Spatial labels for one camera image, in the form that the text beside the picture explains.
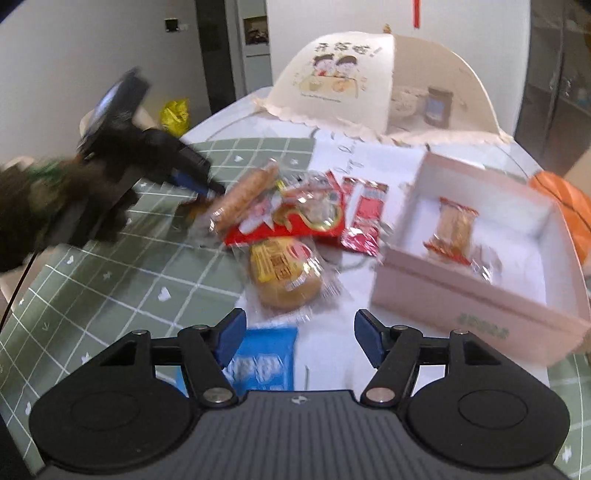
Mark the rice cracker packet red edges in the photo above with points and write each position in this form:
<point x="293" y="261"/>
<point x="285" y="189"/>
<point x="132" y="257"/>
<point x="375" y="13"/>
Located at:
<point x="455" y="230"/>

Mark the framed picture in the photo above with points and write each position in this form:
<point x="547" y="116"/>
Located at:
<point x="256" y="30"/>

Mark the blue snack packet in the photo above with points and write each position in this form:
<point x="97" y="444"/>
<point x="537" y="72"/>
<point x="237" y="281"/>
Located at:
<point x="265" y="360"/>

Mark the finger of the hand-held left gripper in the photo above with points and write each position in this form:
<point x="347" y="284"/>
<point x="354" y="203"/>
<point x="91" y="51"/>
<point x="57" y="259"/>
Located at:
<point x="191" y="182"/>
<point x="194" y="159"/>

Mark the round bun packet yellow label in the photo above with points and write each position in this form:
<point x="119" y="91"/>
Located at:
<point x="284" y="272"/>

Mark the small clear snack packet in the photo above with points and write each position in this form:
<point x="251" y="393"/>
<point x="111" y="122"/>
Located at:
<point x="487" y="265"/>

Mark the long brown bread packet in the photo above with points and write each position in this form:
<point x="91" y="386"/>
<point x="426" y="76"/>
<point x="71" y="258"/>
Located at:
<point x="244" y="196"/>

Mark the black wall switch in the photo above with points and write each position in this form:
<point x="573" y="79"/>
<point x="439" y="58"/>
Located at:
<point x="172" y="25"/>

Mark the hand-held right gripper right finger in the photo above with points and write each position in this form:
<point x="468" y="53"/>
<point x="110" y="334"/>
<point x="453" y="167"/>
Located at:
<point x="368" y="337"/>

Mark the beige printed food cover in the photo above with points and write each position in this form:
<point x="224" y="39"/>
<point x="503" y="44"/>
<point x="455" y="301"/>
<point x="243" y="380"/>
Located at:
<point x="332" y="78"/>

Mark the dark glass cabinet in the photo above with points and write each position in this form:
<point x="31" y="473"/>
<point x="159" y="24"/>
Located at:
<point x="554" y="83"/>

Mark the person's left forearm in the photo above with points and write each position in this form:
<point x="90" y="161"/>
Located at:
<point x="27" y="207"/>

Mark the orange plastic bag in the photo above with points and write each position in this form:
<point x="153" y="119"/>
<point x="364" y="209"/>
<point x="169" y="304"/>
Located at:
<point x="572" y="203"/>

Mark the yellow plastic bag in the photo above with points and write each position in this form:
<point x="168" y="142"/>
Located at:
<point x="175" y="115"/>

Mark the green checked tablecloth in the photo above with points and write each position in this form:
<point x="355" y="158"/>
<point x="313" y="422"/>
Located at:
<point x="115" y="277"/>

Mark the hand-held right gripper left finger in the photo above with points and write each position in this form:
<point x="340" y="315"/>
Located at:
<point x="231" y="334"/>

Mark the pink cardboard box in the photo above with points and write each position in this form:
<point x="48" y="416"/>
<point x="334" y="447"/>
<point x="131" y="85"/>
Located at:
<point x="461" y="304"/>

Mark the glass jar with label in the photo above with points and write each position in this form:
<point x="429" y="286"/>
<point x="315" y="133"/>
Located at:
<point x="439" y="107"/>

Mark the large red snack packet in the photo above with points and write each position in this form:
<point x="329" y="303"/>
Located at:
<point x="258" y="230"/>

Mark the dark wooden door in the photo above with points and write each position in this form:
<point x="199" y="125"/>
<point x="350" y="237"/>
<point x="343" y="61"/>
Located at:
<point x="217" y="50"/>

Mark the red hanging ornament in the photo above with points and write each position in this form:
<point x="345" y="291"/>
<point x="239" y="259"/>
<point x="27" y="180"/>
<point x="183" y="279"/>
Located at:
<point x="417" y="11"/>

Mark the patterned bowl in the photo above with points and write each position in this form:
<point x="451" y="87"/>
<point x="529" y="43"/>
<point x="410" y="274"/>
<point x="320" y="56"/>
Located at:
<point x="406" y="102"/>

